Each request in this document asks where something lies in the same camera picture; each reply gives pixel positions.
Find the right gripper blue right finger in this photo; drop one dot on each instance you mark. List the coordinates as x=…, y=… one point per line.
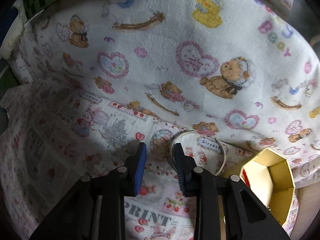
x=184, y=166

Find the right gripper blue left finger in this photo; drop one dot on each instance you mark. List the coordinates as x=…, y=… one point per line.
x=140, y=160

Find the gold octagonal box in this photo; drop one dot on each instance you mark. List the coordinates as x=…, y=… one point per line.
x=269, y=176

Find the strawberry print table cloth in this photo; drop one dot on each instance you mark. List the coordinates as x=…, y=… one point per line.
x=60, y=131

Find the baby bear print cloth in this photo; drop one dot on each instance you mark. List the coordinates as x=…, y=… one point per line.
x=237, y=40

